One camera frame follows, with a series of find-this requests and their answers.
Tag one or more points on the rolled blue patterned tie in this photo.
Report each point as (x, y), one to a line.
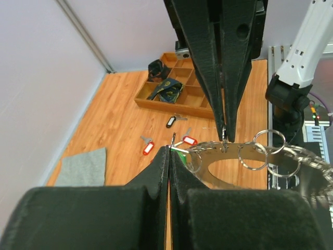
(168, 91)

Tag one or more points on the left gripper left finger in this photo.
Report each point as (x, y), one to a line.
(131, 216)

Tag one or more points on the red key tag lower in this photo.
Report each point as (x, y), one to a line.
(187, 139)

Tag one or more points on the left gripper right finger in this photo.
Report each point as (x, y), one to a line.
(202, 218)

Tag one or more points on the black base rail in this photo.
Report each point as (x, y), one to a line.
(308, 140)

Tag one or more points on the red key tag upper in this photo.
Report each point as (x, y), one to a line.
(149, 145)

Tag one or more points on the black key tag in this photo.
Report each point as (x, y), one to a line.
(173, 119)

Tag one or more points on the grey cloth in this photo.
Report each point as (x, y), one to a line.
(84, 169)

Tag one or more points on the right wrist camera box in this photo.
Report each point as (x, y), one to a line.
(181, 51)

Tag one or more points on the wooden compartment tray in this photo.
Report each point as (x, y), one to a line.
(192, 101)

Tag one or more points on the red key tag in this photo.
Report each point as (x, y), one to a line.
(149, 145)
(187, 139)

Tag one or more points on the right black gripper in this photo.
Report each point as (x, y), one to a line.
(197, 24)

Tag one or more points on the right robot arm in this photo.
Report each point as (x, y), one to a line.
(289, 87)

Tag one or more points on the green key tag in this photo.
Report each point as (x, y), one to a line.
(182, 153)

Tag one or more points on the rolled black tie top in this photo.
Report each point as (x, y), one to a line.
(158, 71)

